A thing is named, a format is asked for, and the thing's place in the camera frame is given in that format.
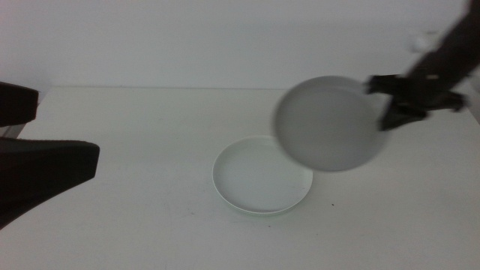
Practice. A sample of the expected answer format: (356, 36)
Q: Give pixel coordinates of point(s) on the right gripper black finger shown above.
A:
(403, 114)

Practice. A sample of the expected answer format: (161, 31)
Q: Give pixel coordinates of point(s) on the grey shallow bowl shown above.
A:
(330, 123)

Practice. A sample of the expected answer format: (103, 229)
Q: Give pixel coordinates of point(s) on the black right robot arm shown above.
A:
(457, 41)

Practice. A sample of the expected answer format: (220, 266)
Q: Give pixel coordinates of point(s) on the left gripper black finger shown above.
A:
(17, 105)
(37, 168)

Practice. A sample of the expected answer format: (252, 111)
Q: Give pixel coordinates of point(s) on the white shallow bowl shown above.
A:
(255, 180)

